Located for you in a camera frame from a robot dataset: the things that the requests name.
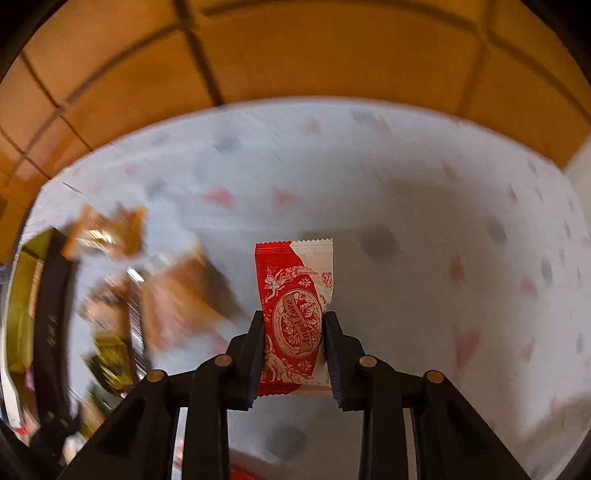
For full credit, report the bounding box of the wooden wall cabinet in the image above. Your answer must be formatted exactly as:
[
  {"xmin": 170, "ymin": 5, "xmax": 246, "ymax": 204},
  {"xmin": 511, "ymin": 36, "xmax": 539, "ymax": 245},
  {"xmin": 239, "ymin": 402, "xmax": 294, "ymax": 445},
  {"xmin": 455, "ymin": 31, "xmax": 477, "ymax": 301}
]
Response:
[{"xmin": 1, "ymin": 1, "xmax": 590, "ymax": 259}]

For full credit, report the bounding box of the red white candy packet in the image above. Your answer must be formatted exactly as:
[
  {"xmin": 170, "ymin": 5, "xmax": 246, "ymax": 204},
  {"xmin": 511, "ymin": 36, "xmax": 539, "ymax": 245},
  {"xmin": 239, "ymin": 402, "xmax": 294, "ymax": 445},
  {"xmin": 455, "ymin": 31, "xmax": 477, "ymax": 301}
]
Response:
[{"xmin": 254, "ymin": 239, "xmax": 334, "ymax": 396}]

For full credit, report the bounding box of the brown snack packet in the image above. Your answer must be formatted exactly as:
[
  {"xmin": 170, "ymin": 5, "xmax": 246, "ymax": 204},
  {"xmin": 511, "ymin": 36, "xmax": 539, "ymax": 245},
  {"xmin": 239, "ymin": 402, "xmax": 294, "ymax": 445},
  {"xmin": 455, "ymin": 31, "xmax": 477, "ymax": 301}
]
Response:
[{"xmin": 141, "ymin": 243, "xmax": 242, "ymax": 352}]

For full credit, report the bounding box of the yellow black snack packet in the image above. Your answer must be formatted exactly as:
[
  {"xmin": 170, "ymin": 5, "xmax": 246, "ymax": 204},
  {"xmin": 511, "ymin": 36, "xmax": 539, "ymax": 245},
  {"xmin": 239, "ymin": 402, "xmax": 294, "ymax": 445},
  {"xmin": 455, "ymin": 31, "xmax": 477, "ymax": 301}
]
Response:
[{"xmin": 84, "ymin": 334, "xmax": 135, "ymax": 395}]

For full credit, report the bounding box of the gold tin box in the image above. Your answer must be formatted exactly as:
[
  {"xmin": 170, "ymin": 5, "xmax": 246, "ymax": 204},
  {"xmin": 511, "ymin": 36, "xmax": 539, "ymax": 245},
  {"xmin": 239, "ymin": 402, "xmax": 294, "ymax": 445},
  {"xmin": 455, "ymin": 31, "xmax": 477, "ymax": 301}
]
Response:
[{"xmin": 1, "ymin": 228, "xmax": 75, "ymax": 441}]

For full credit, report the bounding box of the white patterned tablecloth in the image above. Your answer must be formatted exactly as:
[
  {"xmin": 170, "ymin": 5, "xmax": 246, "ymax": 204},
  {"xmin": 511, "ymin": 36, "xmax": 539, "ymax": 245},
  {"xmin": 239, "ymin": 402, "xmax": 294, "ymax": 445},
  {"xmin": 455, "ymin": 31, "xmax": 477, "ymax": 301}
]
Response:
[{"xmin": 23, "ymin": 100, "xmax": 590, "ymax": 479}]

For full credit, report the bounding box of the orange snack packet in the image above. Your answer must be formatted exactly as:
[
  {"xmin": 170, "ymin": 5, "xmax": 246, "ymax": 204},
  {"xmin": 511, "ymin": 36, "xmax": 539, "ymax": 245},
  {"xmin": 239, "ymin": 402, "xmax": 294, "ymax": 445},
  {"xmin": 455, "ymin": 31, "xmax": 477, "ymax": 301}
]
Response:
[{"xmin": 61, "ymin": 205, "xmax": 147, "ymax": 260}]

